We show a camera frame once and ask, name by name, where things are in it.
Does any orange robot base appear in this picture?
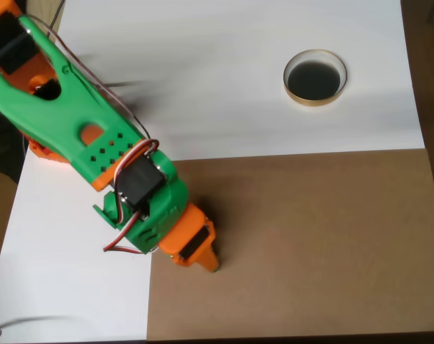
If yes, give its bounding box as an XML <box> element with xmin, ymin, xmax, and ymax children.
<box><xmin>22</xmin><ymin>130</ymin><xmax>74</xmax><ymax>166</ymax></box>

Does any round dish with gold rim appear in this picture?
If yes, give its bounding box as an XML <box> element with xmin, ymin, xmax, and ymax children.
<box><xmin>283</xmin><ymin>49</ymin><xmax>348</xmax><ymax>108</ymax></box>

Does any brown fibreboard panel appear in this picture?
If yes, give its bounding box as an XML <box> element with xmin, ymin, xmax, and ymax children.
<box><xmin>146</xmin><ymin>148</ymin><xmax>434</xmax><ymax>342</ymax></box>

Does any white paper sheet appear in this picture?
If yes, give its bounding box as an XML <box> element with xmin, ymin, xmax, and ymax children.
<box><xmin>0</xmin><ymin>0</ymin><xmax>428</xmax><ymax>343</ymax></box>

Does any white red servo cable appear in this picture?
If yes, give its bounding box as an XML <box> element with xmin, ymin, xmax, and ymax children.
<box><xmin>103</xmin><ymin>138</ymin><xmax>161</xmax><ymax>254</ymax></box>

